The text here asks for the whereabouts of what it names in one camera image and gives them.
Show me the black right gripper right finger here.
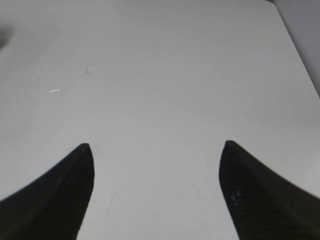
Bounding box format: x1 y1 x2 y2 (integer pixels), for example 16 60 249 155
218 140 320 240

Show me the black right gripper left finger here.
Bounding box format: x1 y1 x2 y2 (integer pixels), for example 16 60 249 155
0 143 95 240

